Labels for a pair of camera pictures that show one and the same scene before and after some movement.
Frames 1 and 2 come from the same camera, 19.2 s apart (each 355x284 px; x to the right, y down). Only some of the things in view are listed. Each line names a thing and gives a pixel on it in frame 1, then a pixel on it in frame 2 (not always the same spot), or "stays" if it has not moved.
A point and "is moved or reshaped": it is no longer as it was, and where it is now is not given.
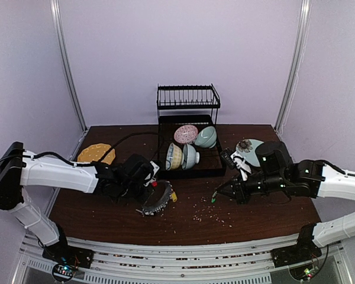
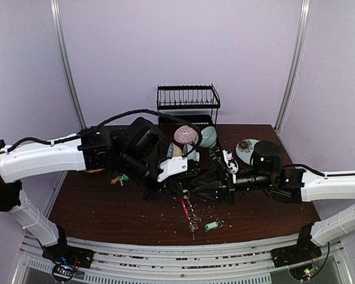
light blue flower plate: [246, 148] stays
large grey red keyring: [149, 212] to [193, 219]
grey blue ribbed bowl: [190, 157] stays
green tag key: [213, 199] is moved or reshaped
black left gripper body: [131, 191] to [164, 189]
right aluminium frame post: [302, 33] stays
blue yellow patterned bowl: [174, 157] stays
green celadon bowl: [206, 138] stays
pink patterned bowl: [186, 134] stays
